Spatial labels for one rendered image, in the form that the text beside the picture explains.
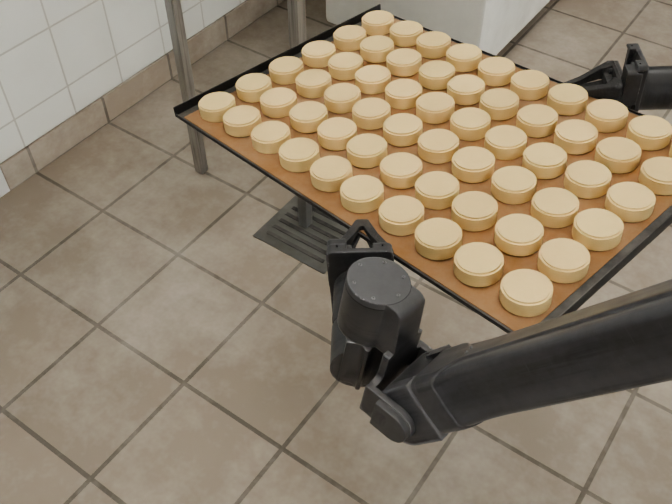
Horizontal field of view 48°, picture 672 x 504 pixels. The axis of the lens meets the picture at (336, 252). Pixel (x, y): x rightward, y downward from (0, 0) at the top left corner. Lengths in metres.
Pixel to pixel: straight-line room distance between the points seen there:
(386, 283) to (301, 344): 1.28
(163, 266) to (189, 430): 0.52
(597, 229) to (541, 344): 0.29
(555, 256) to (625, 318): 0.29
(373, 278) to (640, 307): 0.24
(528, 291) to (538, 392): 0.19
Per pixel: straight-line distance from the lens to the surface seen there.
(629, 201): 0.87
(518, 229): 0.82
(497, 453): 1.81
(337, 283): 0.77
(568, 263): 0.79
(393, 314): 0.64
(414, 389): 0.66
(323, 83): 1.07
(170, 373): 1.92
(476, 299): 0.77
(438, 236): 0.80
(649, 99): 1.09
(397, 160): 0.91
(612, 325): 0.52
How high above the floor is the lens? 1.58
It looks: 48 degrees down
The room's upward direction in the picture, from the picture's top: straight up
